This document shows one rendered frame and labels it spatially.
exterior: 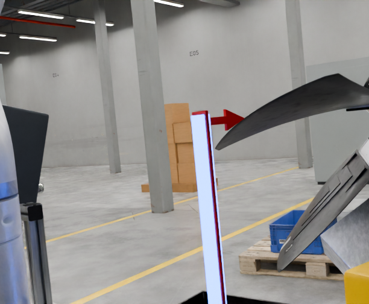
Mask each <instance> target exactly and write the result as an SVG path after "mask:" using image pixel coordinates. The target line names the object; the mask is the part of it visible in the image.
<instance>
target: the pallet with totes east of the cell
mask: <svg viewBox="0 0 369 304"><path fill-rule="evenodd" d="M270 239H271V237H270V234H269V235H268V237H264V238H263V239H262V240H261V241H259V242H257V243H255V245H254V247H250V248H249V249H247V251H244V252H242V253H241V254H240V255H239V268H240V273H241V274H255V275H266V276H282V277H296V278H305V279H322V280H340V281H344V275H343V274H332V273H330V270H329V266H333V267H336V265H335V264H334V263H333V262H332V261H331V260H330V259H329V258H328V257H327V256H326V254H325V253H323V254H321V255H310V254H300V255H299V256H298V257H297V258H296V259H295V260H293V261H292V262H291V263H290V264H300V265H306V272H302V271H283V270H282V271H281V272H278V270H265V269H261V264H260V263H261V262H267V263H277V260H278V257H279V253H273V252H271V247H270V245H271V240H270Z"/></svg>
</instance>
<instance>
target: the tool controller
mask: <svg viewBox="0 0 369 304"><path fill-rule="evenodd" d="M2 107H3V109H4V113H5V117H6V119H7V123H8V127H9V130H10V135H11V141H12V144H13V151H14V160H15V166H16V176H17V187H18V194H19V204H22V203H24V204H26V203H29V202H33V203H36V202H37V194H42V193H43V191H44V184H43V183H39V182H40V173H41V169H42V161H43V153H44V148H45V141H46V132H47V128H48V119H49V115H48V114H47V113H42V112H37V111H33V110H27V109H21V108H18V107H13V106H7V105H3V104H2Z"/></svg>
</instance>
